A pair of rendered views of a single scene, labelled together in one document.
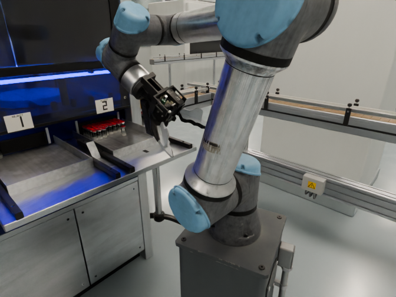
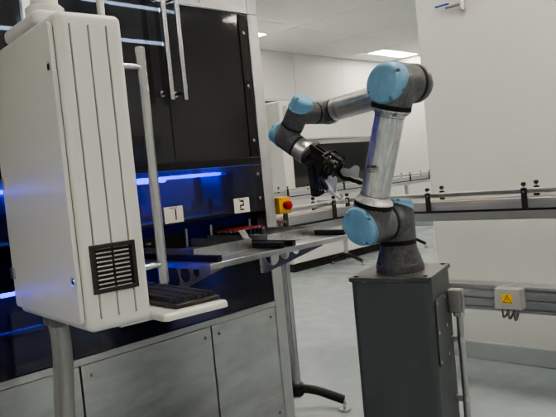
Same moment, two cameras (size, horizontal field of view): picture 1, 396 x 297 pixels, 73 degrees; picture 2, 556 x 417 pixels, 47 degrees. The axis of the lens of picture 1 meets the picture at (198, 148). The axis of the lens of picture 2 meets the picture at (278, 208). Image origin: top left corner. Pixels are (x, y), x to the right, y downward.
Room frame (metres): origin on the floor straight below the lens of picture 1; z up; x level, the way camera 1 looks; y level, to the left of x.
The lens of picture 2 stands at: (-1.38, 0.21, 1.13)
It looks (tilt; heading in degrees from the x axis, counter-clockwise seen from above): 3 degrees down; 1
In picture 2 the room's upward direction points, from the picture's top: 5 degrees counter-clockwise
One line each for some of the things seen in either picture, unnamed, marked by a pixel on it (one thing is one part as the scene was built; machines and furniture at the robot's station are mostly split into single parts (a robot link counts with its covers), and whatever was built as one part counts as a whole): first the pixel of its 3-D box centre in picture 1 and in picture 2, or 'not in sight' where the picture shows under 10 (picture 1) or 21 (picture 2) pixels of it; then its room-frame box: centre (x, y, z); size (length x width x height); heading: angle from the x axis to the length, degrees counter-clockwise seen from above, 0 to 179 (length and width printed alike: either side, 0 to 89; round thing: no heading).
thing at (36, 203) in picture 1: (91, 157); (242, 248); (0.95, 0.42, 0.87); 0.70 x 0.48 x 0.02; 137
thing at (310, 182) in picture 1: (313, 184); (509, 298); (1.38, -0.68, 0.50); 0.12 x 0.05 x 0.09; 47
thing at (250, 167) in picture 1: (236, 179); (394, 218); (0.63, -0.10, 0.96); 0.13 x 0.12 x 0.14; 136
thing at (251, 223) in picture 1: (235, 214); (399, 255); (0.63, -0.11, 0.84); 0.15 x 0.15 x 0.10
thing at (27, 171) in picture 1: (36, 159); (192, 247); (0.87, 0.58, 0.90); 0.34 x 0.26 x 0.04; 47
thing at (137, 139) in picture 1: (118, 135); (260, 235); (1.12, 0.35, 0.90); 0.34 x 0.26 x 0.04; 47
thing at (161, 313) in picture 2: not in sight; (144, 306); (0.41, 0.66, 0.79); 0.45 x 0.28 x 0.03; 41
